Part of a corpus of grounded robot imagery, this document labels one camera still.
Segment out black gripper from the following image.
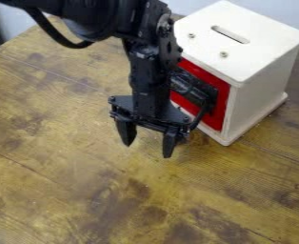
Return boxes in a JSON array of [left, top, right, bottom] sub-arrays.
[[110, 50, 190, 158]]

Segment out red drawer front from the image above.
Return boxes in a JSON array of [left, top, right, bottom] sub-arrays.
[[172, 58, 231, 132]]

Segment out black drawer handle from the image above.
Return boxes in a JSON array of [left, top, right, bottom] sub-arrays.
[[171, 68, 219, 130]]

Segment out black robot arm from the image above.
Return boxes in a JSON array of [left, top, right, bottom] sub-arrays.
[[0, 0, 191, 157]]

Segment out white wooden box cabinet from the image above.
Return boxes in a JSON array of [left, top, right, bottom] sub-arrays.
[[176, 1, 299, 146]]

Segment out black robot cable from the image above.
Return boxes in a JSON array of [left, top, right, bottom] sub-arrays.
[[25, 8, 95, 50]]

